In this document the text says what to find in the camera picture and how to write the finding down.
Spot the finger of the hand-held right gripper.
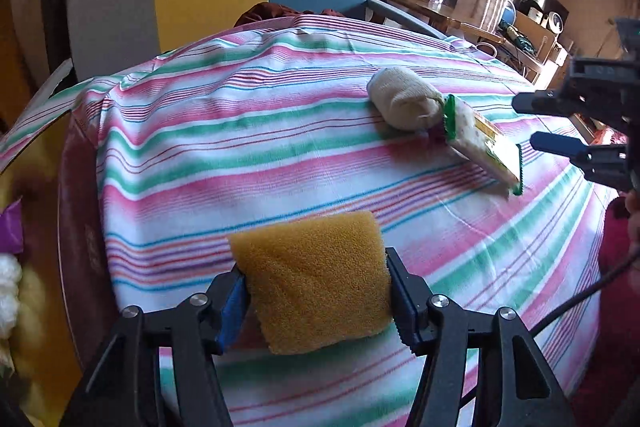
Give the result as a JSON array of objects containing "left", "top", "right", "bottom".
[
  {"left": 530, "top": 132, "right": 633, "bottom": 190},
  {"left": 512, "top": 89, "right": 571, "bottom": 115}
]

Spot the white plastic bag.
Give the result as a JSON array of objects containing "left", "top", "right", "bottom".
[{"left": 0, "top": 252, "right": 23, "bottom": 338}]

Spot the purple snack packet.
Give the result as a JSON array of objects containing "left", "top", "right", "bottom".
[{"left": 0, "top": 199, "right": 26, "bottom": 255}]

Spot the cream rolled sock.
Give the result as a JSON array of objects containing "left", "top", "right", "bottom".
[{"left": 367, "top": 67, "right": 445, "bottom": 134}]

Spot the cardboard box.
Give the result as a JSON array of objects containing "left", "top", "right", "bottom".
[{"left": 512, "top": 9, "right": 558, "bottom": 52}]

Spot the striped bed sheet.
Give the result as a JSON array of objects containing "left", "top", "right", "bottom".
[{"left": 0, "top": 12, "right": 618, "bottom": 427}]

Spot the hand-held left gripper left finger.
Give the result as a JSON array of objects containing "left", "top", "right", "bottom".
[{"left": 60, "top": 269, "right": 251, "bottom": 427}]

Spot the black cable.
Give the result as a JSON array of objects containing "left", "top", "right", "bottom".
[{"left": 457, "top": 252, "right": 640, "bottom": 408}]

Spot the short snack bar yellow label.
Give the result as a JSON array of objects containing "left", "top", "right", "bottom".
[{"left": 437, "top": 94, "right": 523, "bottom": 198}]

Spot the wooden desk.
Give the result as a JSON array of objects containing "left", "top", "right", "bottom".
[{"left": 367, "top": 0, "right": 506, "bottom": 45}]

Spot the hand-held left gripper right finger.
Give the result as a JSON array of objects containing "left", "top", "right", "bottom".
[{"left": 385, "top": 247, "right": 576, "bottom": 427}]

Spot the yellow sponge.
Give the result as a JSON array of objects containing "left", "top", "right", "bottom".
[{"left": 227, "top": 210, "right": 393, "bottom": 355}]

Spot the dark red cloth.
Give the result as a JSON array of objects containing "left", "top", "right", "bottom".
[{"left": 235, "top": 2, "right": 346, "bottom": 28}]

